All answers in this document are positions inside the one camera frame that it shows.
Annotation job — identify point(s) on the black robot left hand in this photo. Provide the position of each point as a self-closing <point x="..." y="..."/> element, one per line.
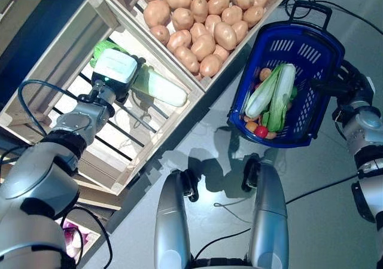
<point x="125" y="91"/>

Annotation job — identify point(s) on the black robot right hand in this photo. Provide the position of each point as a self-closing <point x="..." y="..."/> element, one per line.
<point x="353" y="79"/>

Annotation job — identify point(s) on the blue plastic shopping basket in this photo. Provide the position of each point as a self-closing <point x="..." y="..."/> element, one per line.
<point x="299" y="31"/>

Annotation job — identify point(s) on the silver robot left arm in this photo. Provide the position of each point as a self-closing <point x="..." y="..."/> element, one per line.
<point x="39" y="173"/>

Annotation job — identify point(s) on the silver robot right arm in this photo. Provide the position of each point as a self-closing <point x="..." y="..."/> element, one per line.
<point x="365" y="122"/>

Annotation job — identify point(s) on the green bell pepper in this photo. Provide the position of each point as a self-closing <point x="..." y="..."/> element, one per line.
<point x="294" y="92"/>

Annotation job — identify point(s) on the wooden display shelf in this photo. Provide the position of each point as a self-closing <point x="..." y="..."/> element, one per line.
<point x="36" y="42"/>

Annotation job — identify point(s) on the red tomato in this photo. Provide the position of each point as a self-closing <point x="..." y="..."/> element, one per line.
<point x="261" y="131"/>

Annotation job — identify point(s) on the silver robot left leg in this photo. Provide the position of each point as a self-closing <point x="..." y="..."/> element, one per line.
<point x="170" y="221"/>

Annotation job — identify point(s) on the silver robot leg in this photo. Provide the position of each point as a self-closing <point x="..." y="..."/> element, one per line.
<point x="269" y="215"/>
<point x="170" y="221"/>

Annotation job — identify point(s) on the silver robot right leg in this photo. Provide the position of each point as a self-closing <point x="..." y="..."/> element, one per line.
<point x="269" y="215"/>

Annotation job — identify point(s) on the black robot waist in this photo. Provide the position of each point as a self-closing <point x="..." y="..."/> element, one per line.
<point x="221" y="264"/>

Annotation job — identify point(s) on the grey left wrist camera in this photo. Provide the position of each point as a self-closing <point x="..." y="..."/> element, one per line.
<point x="115" y="65"/>

